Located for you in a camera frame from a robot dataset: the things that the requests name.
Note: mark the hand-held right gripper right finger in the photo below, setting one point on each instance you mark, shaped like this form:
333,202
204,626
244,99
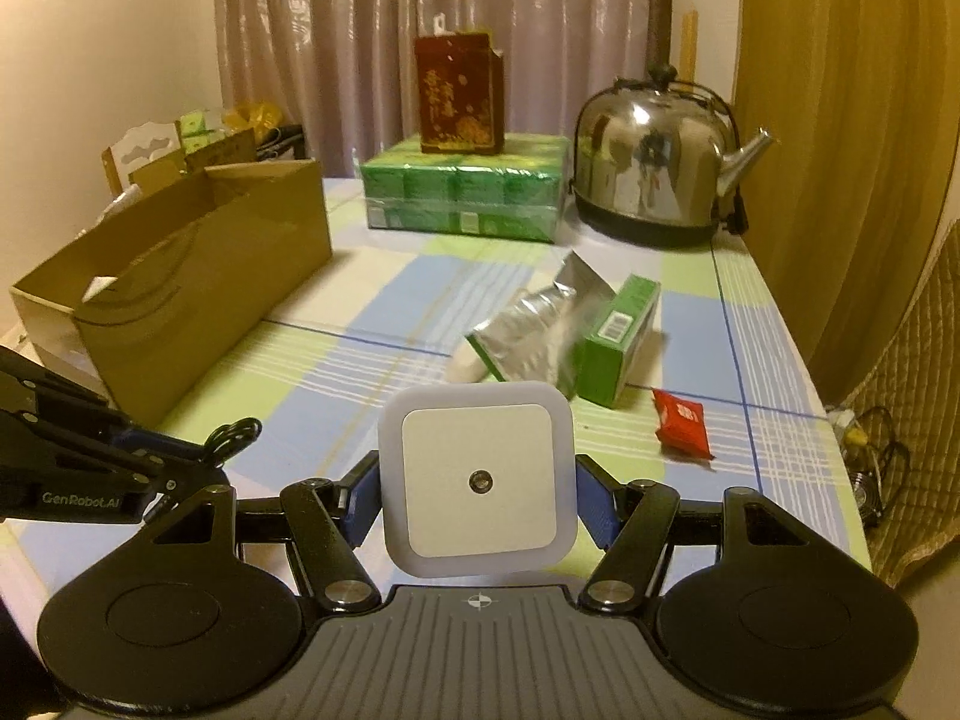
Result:
592,499

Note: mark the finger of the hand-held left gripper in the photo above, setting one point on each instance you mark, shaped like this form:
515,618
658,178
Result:
187,480
139,441

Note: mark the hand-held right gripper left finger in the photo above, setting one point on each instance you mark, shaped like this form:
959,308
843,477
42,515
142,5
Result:
364,499

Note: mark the red snack packet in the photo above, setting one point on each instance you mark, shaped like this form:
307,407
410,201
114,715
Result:
679,424

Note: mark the white square night light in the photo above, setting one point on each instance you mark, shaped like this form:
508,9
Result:
480,450

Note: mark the small green box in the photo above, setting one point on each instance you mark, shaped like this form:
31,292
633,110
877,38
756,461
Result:
607,360

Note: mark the silver foil bag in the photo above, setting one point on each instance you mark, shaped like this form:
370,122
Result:
517,337

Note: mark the brown cardboard box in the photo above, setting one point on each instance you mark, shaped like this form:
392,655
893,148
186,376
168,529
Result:
225,277

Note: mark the white chair back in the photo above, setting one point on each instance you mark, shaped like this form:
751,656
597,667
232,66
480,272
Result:
142,150

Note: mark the green tissue multipack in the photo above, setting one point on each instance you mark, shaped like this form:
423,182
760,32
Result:
465,187

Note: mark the quilted chair cover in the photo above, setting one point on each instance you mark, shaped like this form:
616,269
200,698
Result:
915,427

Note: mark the yellow plastic bag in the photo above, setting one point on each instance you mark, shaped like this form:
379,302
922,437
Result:
251,118

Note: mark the steel electric kettle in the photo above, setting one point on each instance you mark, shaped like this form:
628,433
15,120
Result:
645,157

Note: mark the red gift box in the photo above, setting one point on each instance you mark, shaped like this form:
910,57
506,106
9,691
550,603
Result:
457,90

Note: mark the golden curtain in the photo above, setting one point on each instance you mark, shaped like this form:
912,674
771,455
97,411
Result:
840,127

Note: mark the pale wooden stick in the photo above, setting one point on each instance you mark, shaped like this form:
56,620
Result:
687,45

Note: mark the pink sheer curtain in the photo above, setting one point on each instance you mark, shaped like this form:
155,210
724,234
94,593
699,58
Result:
360,30

